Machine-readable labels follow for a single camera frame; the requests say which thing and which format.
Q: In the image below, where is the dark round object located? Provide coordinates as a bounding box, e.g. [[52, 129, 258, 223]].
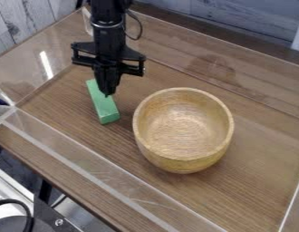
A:
[[0, 216, 52, 232]]

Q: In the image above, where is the black metal bracket with screw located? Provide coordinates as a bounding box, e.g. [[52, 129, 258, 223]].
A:
[[32, 198, 84, 232]]

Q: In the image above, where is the light wooden bowl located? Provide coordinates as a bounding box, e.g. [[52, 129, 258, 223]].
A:
[[134, 87, 235, 174]]

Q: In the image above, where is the black cable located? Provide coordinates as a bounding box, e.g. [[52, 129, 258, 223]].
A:
[[124, 8, 144, 42]]

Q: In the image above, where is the black table leg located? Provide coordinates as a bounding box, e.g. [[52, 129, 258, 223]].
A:
[[39, 180, 54, 204]]

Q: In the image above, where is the green rectangular block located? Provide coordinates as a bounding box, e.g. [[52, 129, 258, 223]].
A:
[[86, 79, 120, 124]]

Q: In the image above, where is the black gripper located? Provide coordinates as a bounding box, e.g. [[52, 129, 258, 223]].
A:
[[72, 28, 147, 95]]

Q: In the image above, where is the clear acrylic tray enclosure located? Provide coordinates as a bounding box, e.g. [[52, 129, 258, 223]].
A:
[[0, 9, 299, 232]]

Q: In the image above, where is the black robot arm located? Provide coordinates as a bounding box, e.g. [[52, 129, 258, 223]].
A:
[[72, 0, 147, 96]]

